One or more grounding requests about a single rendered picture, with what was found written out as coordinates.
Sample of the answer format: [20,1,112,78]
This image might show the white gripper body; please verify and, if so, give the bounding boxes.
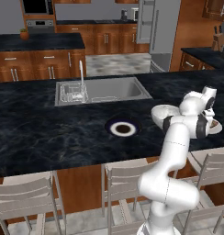
[203,108,217,124]

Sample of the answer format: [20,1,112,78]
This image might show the grey steel fridge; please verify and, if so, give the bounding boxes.
[135,0,183,73]

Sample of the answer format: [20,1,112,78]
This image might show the white plate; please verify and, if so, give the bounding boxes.
[207,118,223,136]
[151,104,181,130]

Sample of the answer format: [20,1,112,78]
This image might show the grey slatted chair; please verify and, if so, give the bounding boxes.
[101,158,180,235]
[0,170,68,235]
[174,146,224,235]

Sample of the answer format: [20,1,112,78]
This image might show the wooden corner cupboard run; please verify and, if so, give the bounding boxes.
[179,46,224,72]

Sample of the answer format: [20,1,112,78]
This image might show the wooden knife block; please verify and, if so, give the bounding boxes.
[211,25,224,52]

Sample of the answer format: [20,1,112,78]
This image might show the steel sink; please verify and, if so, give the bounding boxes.
[54,76,153,107]

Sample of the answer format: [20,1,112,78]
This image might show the dark coffee machine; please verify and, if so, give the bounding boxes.
[120,8,129,22]

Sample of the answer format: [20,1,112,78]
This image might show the wooden base cupboard run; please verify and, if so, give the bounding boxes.
[55,19,151,56]

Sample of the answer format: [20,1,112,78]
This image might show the steel tap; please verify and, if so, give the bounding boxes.
[78,60,86,96]

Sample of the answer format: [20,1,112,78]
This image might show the wooden island cupboard run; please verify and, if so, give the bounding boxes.
[0,32,87,84]

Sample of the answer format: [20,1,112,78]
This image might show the steel oven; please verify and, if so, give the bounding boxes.
[25,18,56,34]

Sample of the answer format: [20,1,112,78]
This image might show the potted green plant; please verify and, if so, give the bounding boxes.
[18,28,30,41]

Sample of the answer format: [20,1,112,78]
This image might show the black microwave oven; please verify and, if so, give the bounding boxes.
[21,0,55,17]

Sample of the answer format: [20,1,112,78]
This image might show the grey fridge door handle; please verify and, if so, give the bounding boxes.
[151,9,160,51]

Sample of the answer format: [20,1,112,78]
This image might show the wooden wall cupboard glass doors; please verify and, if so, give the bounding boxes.
[202,0,224,23]

